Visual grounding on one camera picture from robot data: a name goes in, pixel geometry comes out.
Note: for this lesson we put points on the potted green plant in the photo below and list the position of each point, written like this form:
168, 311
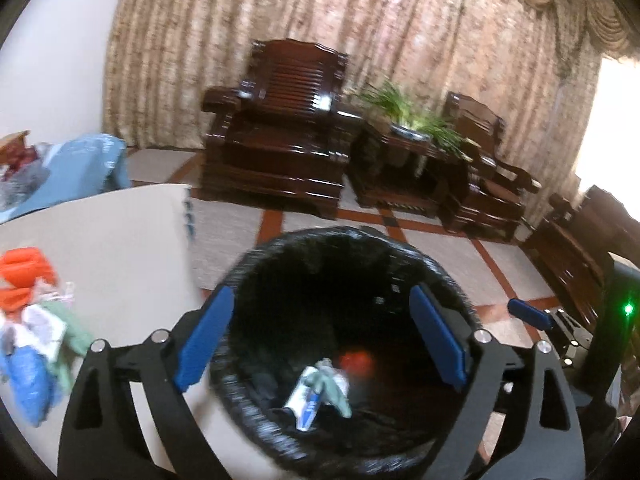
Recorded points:
410, 121

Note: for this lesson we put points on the glass fruit bowl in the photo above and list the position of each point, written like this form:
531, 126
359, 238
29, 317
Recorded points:
18, 185

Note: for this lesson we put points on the black lined trash bin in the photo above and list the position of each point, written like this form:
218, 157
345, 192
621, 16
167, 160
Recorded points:
314, 294

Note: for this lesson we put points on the thick orange foam net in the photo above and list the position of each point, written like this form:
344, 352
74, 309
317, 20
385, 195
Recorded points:
22, 267

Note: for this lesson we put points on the dark wooden armchair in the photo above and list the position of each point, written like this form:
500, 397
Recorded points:
484, 192
284, 130

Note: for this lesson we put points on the green glove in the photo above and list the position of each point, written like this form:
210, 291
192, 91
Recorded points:
324, 382

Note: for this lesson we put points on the floral beige curtain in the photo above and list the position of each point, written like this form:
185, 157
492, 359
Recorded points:
533, 62

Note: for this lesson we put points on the red apples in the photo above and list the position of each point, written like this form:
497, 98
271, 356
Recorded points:
14, 157

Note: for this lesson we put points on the dark wooden side table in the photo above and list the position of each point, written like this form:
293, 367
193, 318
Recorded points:
387, 170

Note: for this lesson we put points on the blue tablecloth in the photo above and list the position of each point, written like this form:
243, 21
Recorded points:
89, 165

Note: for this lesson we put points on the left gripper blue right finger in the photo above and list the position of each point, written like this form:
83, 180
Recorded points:
540, 437

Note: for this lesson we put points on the red plastic scrap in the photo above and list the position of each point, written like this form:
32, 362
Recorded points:
357, 363

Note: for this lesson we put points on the light blue paper cup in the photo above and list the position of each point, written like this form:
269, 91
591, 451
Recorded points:
38, 329

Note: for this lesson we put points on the alcohol pads box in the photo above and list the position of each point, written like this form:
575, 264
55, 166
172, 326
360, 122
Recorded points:
304, 404

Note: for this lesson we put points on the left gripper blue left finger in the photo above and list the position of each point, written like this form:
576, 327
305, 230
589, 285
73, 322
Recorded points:
101, 437

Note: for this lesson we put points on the blue plastic bag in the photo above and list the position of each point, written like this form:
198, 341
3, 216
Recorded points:
34, 389

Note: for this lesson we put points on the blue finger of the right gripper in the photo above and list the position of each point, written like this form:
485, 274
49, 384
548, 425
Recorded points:
530, 315

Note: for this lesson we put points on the dark wooden bench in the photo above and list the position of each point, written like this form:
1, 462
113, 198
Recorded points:
572, 247

